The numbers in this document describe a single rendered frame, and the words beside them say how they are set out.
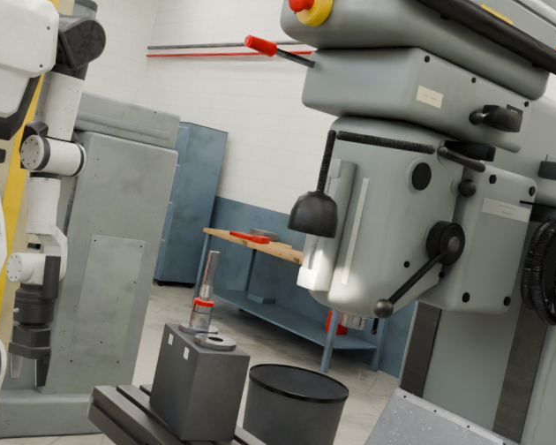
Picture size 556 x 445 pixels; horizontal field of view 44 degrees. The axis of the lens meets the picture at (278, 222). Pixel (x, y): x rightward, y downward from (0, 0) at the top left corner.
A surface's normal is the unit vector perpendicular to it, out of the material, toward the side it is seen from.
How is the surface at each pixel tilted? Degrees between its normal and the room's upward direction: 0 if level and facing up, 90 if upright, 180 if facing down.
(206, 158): 90
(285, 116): 90
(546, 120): 90
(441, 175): 90
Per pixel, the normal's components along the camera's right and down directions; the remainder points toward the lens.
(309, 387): -0.29, -0.07
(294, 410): -0.10, 0.10
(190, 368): -0.86, -0.15
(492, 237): 0.63, 0.18
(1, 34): 0.78, 0.20
